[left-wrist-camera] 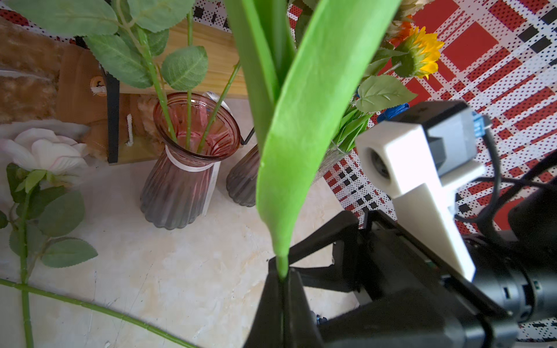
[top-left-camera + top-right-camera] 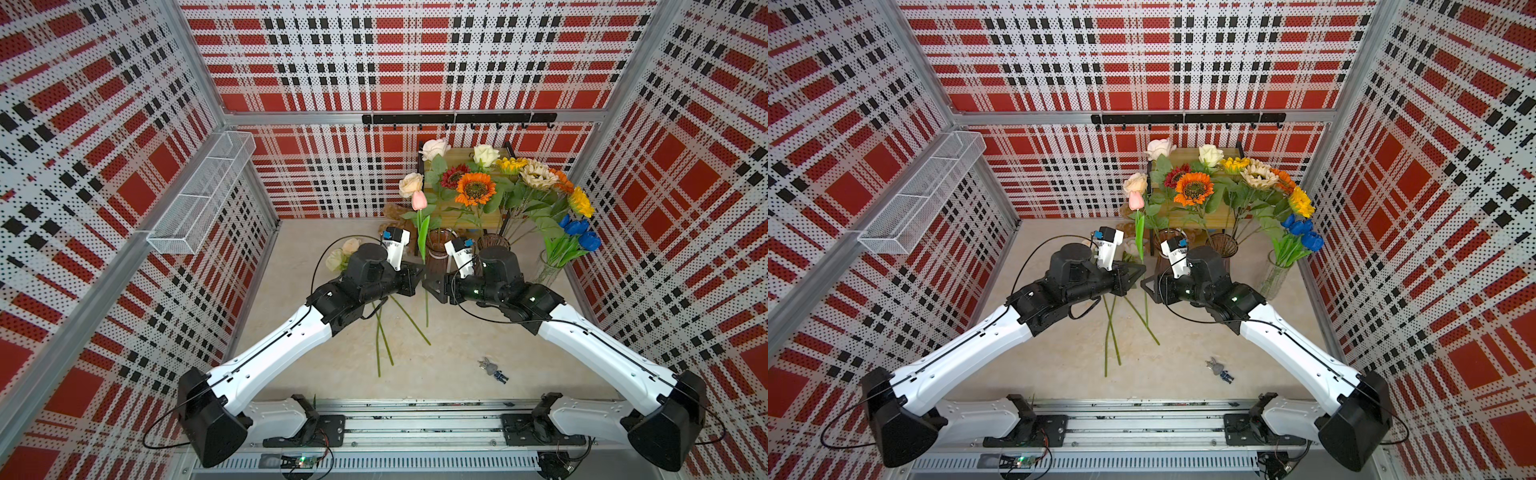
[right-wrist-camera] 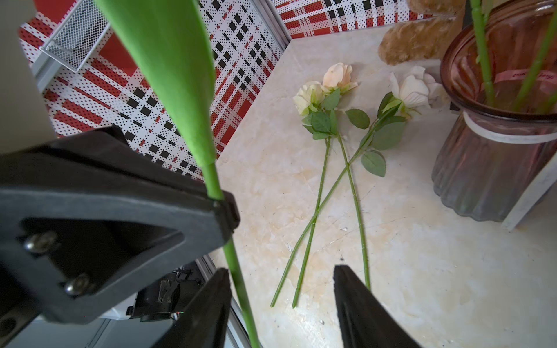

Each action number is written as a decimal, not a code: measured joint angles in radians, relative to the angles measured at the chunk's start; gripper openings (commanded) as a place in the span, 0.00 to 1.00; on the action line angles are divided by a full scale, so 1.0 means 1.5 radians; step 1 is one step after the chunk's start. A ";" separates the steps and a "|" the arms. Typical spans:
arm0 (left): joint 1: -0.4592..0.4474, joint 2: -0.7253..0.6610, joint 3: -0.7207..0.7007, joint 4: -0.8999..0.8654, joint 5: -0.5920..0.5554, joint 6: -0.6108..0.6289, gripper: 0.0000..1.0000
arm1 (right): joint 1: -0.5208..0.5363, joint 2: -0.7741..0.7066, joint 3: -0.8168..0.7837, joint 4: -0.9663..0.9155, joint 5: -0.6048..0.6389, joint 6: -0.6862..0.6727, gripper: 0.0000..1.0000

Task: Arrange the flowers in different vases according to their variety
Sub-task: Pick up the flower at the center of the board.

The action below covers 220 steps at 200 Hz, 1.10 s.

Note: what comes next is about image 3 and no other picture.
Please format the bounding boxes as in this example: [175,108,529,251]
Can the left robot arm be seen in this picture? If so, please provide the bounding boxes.
[1,126,240,324]

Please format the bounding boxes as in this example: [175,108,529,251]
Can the small white rose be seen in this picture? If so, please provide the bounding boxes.
[270,66,444,307]

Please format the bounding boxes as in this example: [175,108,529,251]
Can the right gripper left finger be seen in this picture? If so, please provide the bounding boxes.
[153,268,232,348]

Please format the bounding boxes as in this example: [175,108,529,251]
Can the peach rose on table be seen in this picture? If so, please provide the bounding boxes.
[323,62,371,291]

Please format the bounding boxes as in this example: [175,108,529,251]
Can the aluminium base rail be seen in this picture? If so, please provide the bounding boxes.
[195,255,252,348]

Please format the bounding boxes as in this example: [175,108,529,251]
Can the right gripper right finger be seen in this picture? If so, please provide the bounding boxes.
[334,265,419,348]

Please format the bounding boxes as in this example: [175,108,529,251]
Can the pink glass vase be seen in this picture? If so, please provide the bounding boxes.
[432,1,556,231]

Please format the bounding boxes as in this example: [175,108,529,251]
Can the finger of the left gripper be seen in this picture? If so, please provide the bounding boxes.
[1,126,240,324]

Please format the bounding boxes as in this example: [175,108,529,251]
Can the brown plush teddy bear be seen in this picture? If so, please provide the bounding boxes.
[378,0,466,65]

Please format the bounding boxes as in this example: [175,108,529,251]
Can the pink tulip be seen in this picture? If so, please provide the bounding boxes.
[93,0,262,348]

